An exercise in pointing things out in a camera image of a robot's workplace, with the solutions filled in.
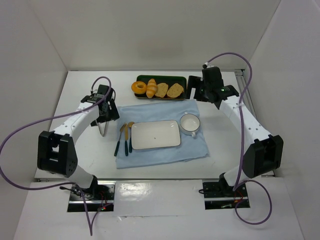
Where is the gold spoon green handle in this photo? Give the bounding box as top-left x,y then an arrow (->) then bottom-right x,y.
128,121 -> 134,153

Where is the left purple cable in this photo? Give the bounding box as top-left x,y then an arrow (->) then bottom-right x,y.
0,76 -> 113,237

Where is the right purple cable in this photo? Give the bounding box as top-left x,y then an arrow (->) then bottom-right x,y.
204,51 -> 273,226

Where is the right toast slice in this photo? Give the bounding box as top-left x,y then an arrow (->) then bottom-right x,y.
166,83 -> 184,99

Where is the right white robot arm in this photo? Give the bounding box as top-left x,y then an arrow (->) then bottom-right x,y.
186,66 -> 284,197

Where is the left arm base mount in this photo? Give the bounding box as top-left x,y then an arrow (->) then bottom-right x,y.
59,181 -> 116,213

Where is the striped bread roll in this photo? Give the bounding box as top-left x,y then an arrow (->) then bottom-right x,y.
145,78 -> 158,99

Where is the white cup with handle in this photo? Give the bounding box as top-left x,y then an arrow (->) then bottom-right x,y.
179,112 -> 201,139

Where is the toast slice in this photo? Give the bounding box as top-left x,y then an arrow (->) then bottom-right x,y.
154,83 -> 169,98
166,83 -> 184,99

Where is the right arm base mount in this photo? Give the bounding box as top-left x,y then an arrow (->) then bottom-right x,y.
198,181 -> 250,210

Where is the dark green serving tray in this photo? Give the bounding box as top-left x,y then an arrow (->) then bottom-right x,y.
136,75 -> 187,101

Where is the gold knife green handle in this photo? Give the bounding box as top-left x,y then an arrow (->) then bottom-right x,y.
124,123 -> 129,156

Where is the light blue cloth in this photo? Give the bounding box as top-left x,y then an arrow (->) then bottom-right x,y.
115,100 -> 209,169

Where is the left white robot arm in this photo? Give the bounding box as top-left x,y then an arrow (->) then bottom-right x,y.
37,84 -> 120,196

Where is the orange donut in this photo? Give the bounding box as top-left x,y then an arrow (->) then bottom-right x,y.
131,81 -> 147,95

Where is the left toast slice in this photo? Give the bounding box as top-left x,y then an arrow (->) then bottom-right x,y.
154,83 -> 169,98

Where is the aluminium rail frame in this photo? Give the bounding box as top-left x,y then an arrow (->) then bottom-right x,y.
234,69 -> 257,118

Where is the gold fork green handle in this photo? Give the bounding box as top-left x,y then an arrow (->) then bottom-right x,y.
114,123 -> 127,157

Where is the white rectangular plate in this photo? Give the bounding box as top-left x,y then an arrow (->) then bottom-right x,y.
131,120 -> 181,150

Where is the purple cable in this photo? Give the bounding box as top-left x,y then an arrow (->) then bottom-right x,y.
0,76 -> 113,237
204,51 -> 273,226

